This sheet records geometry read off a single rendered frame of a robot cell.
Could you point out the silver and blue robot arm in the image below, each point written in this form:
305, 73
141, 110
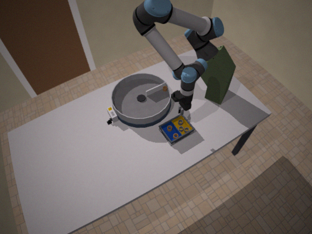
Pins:
200, 31

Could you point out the blue and yellow divided bin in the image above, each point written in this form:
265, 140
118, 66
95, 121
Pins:
175, 129

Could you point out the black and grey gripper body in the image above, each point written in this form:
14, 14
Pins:
183, 97

